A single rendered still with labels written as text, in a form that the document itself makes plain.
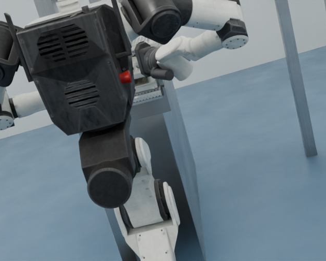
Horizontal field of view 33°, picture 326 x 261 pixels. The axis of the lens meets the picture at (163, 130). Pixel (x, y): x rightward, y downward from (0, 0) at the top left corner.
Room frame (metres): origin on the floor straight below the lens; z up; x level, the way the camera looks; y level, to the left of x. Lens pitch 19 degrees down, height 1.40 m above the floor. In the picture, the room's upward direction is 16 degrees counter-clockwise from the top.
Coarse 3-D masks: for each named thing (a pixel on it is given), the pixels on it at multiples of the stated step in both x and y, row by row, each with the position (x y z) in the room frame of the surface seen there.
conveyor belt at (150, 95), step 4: (140, 36) 3.33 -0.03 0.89; (156, 88) 2.02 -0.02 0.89; (140, 92) 2.02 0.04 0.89; (144, 92) 2.02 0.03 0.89; (148, 92) 2.01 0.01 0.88; (152, 92) 2.01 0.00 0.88; (156, 92) 2.01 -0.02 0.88; (160, 92) 2.00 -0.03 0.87; (136, 96) 2.02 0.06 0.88; (140, 96) 2.01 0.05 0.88; (144, 96) 2.01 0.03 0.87; (148, 96) 2.01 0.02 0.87; (152, 96) 2.01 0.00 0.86; (156, 96) 2.01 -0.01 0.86; (160, 96) 2.01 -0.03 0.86; (136, 100) 2.01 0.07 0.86; (140, 100) 2.01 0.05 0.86; (144, 100) 2.01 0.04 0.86; (148, 100) 2.02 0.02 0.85; (152, 100) 2.02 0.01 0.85; (132, 104) 2.02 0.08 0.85; (136, 104) 2.02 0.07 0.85
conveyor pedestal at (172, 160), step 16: (176, 96) 3.32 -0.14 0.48; (176, 112) 2.93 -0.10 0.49; (144, 128) 2.14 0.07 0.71; (160, 128) 2.13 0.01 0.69; (176, 128) 2.62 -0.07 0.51; (160, 144) 2.14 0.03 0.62; (176, 144) 2.36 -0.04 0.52; (160, 160) 2.14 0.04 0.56; (176, 160) 2.15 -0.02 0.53; (192, 160) 3.19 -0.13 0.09; (160, 176) 2.14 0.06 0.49; (176, 176) 2.13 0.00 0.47; (192, 176) 2.81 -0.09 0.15; (176, 192) 2.13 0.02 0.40; (192, 192) 2.51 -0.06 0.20; (192, 208) 2.27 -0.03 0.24; (192, 224) 2.13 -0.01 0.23; (176, 240) 2.14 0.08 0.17; (192, 240) 2.13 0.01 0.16; (176, 256) 2.14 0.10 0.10; (192, 256) 2.14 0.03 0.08
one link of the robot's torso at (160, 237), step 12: (168, 192) 1.68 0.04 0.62; (168, 204) 1.65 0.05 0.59; (120, 216) 1.67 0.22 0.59; (120, 228) 1.69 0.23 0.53; (132, 228) 1.73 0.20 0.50; (144, 228) 1.69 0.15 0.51; (156, 228) 1.66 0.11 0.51; (168, 228) 1.65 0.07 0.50; (132, 240) 1.66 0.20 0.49; (144, 240) 1.64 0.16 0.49; (156, 240) 1.64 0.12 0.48; (168, 240) 1.64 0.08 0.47; (144, 252) 1.62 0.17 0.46; (156, 252) 1.61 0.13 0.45; (168, 252) 1.60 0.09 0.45
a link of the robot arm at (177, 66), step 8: (152, 56) 1.80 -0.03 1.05; (176, 56) 1.73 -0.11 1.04; (152, 64) 1.79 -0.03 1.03; (160, 64) 1.75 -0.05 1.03; (168, 64) 1.73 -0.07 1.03; (176, 64) 1.73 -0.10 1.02; (184, 64) 1.74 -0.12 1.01; (152, 72) 1.78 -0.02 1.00; (160, 72) 1.73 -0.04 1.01; (168, 72) 1.71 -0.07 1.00; (176, 72) 1.74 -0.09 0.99; (184, 72) 1.74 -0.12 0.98; (168, 80) 1.71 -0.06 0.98
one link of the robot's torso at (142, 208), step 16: (144, 144) 1.50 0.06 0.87; (144, 160) 1.44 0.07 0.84; (144, 176) 1.55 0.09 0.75; (144, 192) 1.59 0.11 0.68; (160, 192) 1.67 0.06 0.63; (128, 208) 1.63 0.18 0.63; (144, 208) 1.63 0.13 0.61; (160, 208) 1.64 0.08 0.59; (128, 224) 1.66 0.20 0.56; (144, 224) 1.66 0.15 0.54
